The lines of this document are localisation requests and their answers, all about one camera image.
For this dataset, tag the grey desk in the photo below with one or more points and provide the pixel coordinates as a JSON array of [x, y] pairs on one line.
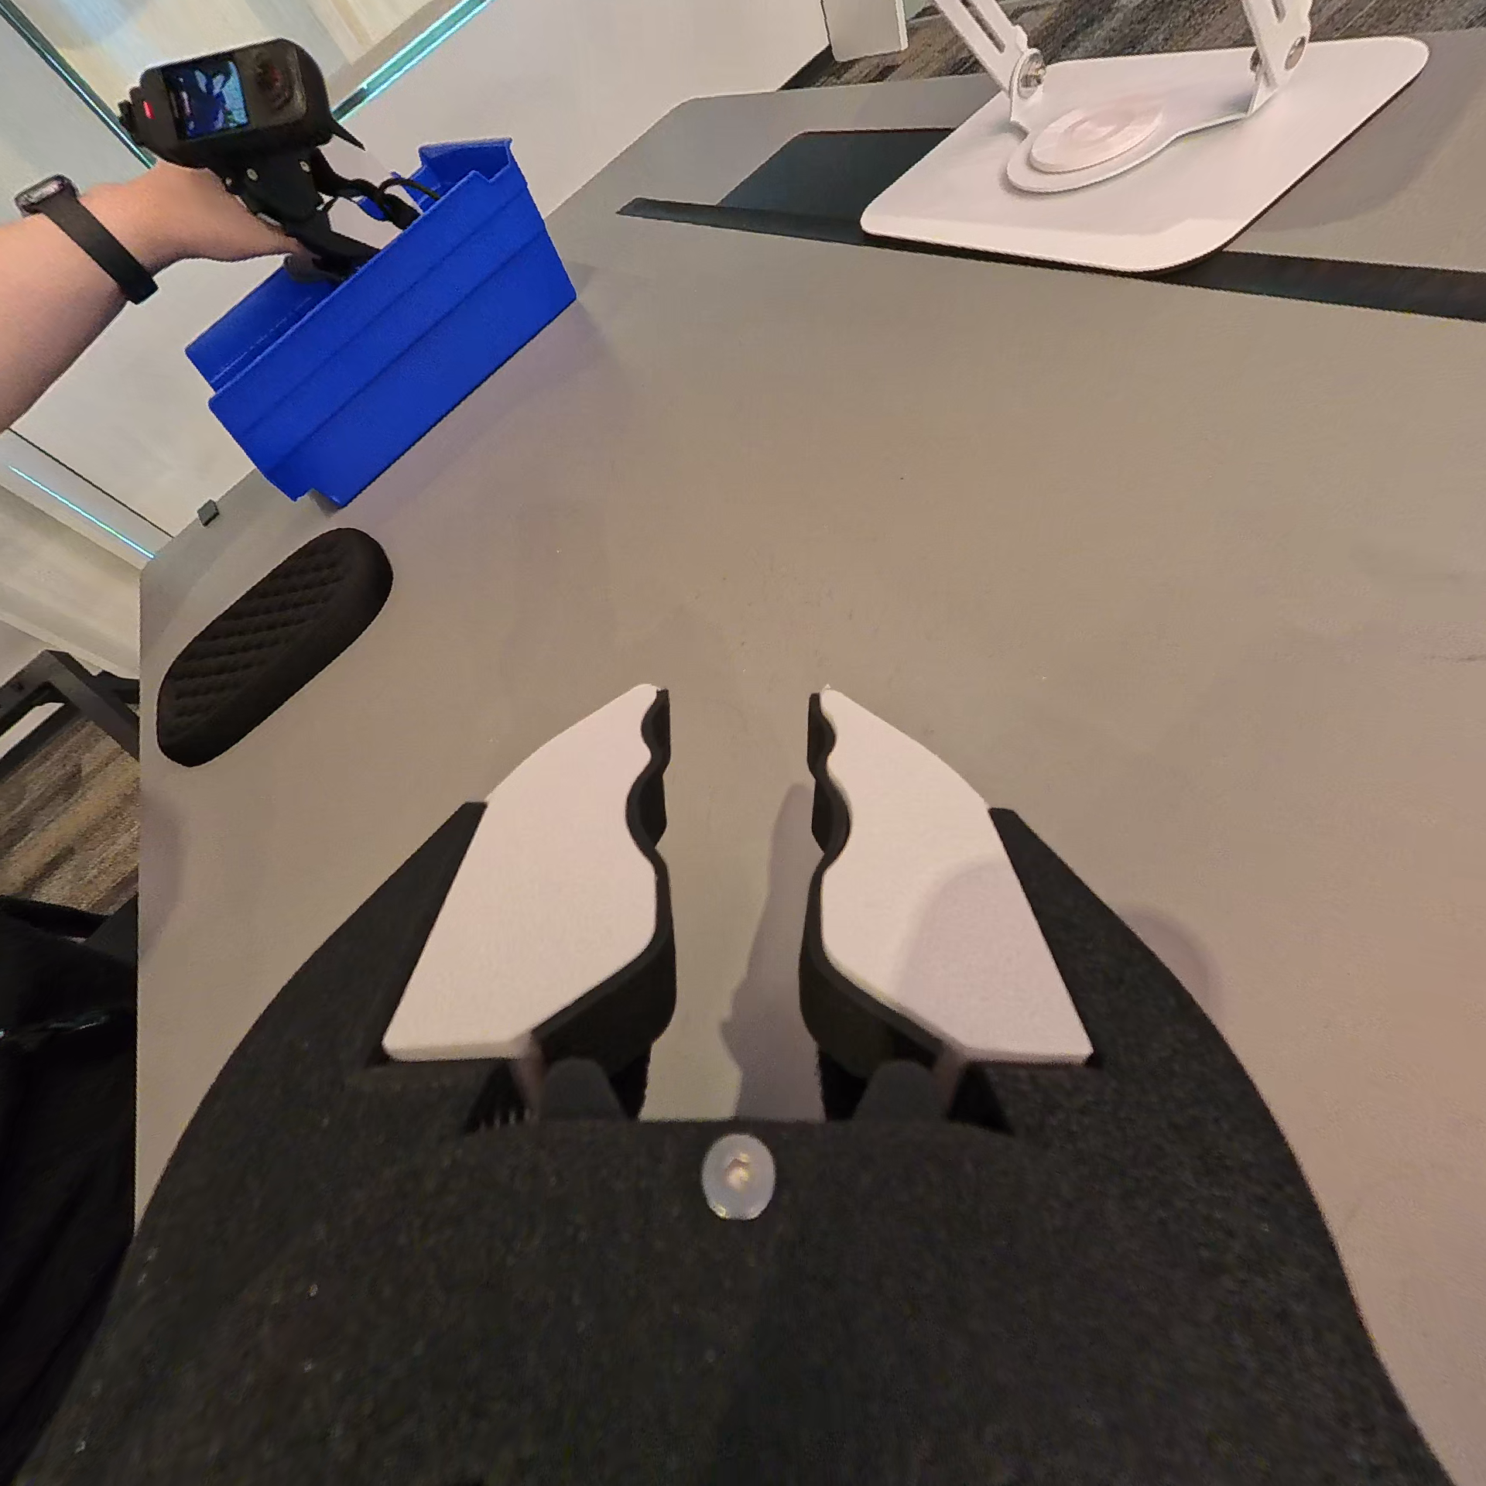
[[930, 499]]

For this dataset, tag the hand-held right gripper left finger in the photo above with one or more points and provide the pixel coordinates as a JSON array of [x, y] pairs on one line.
[[546, 893]]

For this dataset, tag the black desk leg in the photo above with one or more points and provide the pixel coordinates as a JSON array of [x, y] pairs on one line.
[[83, 697]]

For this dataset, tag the blue plastic bin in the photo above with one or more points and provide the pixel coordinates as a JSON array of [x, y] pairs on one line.
[[396, 336]]

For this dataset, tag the white stand with wooden board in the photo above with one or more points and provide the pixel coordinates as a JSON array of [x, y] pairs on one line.
[[1162, 196]]

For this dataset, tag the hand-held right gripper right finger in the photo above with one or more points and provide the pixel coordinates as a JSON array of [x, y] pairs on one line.
[[930, 916]]

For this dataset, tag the person's left forearm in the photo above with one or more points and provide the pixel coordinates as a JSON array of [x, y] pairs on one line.
[[47, 313]]

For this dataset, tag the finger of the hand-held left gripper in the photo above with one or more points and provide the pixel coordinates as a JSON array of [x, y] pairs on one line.
[[359, 226]]

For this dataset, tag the person's black clothing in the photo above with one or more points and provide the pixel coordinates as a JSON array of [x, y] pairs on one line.
[[60, 1160]]

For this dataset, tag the person's left hand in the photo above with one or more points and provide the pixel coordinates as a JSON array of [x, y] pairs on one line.
[[210, 219]]

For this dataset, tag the black wrist rest pad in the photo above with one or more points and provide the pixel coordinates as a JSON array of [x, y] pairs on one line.
[[274, 644]]

